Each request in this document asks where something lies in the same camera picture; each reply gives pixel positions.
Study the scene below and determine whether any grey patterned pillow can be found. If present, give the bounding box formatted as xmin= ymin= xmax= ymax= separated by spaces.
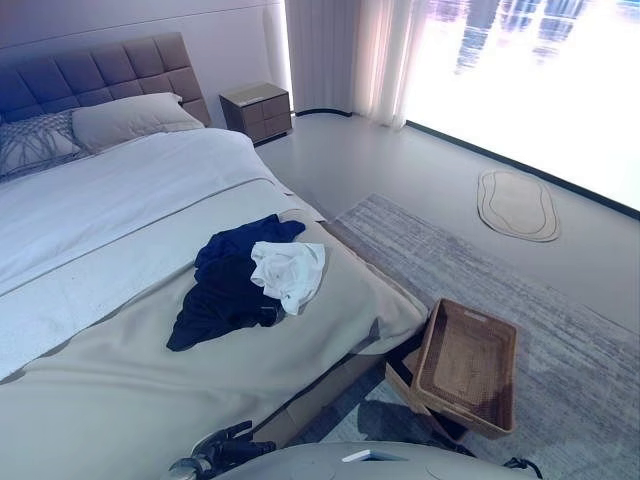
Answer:
xmin=0 ymin=109 xmax=94 ymax=179

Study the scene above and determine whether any oval beige rug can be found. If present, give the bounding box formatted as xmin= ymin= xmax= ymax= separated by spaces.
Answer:
xmin=476 ymin=168 xmax=561 ymax=244

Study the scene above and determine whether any black window base strip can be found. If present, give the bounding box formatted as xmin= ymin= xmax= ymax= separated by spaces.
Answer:
xmin=293 ymin=107 xmax=640 ymax=221

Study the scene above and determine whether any brown nightstand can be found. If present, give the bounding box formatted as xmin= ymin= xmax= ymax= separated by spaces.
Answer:
xmin=218 ymin=82 xmax=294 ymax=146

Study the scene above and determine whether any grey robot torso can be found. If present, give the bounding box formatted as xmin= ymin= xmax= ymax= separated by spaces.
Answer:
xmin=209 ymin=439 xmax=541 ymax=480

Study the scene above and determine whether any white sheer curtain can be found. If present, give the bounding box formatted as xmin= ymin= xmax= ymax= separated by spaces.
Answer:
xmin=283 ymin=0 xmax=426 ymax=129

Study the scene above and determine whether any black garment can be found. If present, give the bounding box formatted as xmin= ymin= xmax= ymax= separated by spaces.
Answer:
xmin=166 ymin=252 xmax=289 ymax=352

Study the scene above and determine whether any white tag on torso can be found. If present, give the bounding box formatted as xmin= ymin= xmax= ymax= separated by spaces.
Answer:
xmin=342 ymin=448 xmax=396 ymax=464

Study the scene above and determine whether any black cable with connector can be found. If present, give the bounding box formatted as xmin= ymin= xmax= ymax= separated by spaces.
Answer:
xmin=502 ymin=455 xmax=544 ymax=474

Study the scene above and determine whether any brown tufted headboard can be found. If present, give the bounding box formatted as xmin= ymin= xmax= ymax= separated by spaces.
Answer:
xmin=0 ymin=32 xmax=212 ymax=129

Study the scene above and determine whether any beige pillow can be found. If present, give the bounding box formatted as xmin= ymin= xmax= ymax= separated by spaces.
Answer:
xmin=71 ymin=92 xmax=205 ymax=154

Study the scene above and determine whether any bed with beige cover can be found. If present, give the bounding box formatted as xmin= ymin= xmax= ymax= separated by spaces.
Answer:
xmin=0 ymin=207 xmax=431 ymax=480

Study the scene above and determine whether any navy blue garment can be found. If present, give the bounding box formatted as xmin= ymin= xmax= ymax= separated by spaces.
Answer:
xmin=193 ymin=213 xmax=307 ymax=274

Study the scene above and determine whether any brown upholstered bed frame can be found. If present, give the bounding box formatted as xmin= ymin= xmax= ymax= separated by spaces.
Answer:
xmin=252 ymin=219 xmax=434 ymax=451

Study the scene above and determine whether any white garment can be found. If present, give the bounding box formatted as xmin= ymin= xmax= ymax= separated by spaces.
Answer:
xmin=248 ymin=240 xmax=327 ymax=317

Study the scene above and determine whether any white duvet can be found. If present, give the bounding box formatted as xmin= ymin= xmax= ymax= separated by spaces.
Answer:
xmin=0 ymin=127 xmax=329 ymax=382

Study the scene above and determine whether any brown wicker basket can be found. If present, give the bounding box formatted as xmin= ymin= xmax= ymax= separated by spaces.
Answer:
xmin=413 ymin=298 xmax=519 ymax=441

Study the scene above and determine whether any large grey striped rug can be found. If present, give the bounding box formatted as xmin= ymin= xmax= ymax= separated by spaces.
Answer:
xmin=279 ymin=192 xmax=640 ymax=480

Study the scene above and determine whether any bright glass window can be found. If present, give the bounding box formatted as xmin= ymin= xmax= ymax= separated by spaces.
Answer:
xmin=399 ymin=0 xmax=640 ymax=209

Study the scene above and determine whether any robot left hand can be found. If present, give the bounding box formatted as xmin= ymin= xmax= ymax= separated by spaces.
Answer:
xmin=169 ymin=419 xmax=277 ymax=480

